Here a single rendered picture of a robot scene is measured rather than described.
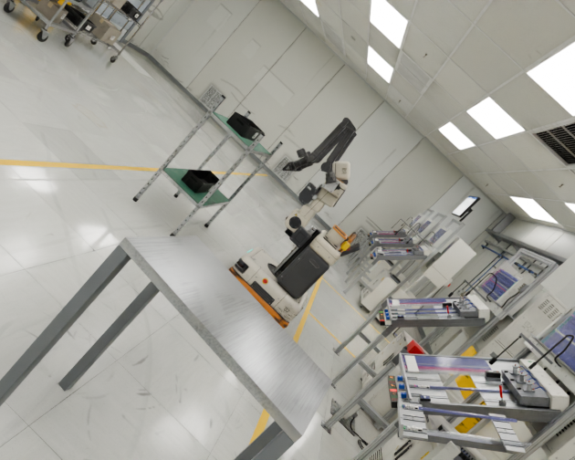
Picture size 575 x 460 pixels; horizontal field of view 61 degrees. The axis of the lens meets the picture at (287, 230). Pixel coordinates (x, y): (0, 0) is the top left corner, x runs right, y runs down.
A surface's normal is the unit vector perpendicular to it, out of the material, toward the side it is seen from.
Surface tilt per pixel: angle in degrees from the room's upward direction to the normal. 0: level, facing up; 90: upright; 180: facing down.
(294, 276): 90
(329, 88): 90
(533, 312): 90
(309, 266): 90
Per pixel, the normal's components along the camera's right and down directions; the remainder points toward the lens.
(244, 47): -0.15, 0.10
